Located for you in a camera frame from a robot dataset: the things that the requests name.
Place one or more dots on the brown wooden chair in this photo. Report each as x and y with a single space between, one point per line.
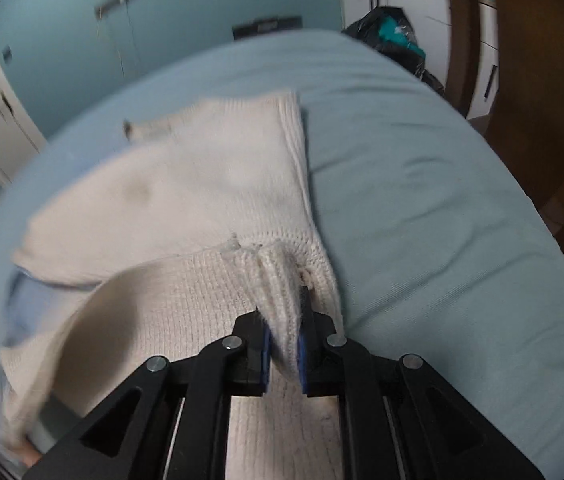
537 110

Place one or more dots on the black plastic bag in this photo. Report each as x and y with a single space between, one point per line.
392 35

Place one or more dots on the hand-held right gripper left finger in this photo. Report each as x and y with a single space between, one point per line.
263 355

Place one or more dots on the bed with blue sheet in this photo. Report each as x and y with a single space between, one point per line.
412 210

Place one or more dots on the black box device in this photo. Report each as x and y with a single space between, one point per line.
267 25

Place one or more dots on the grey wall socket panel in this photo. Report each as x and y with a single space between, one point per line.
116 2

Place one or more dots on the dark wall switch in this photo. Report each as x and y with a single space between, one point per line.
7 54

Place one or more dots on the white cabinet unit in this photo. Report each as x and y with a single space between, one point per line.
412 5

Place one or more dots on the blue and white knit sweater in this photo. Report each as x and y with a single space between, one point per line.
186 185

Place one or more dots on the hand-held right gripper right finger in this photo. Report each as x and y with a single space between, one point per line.
303 360

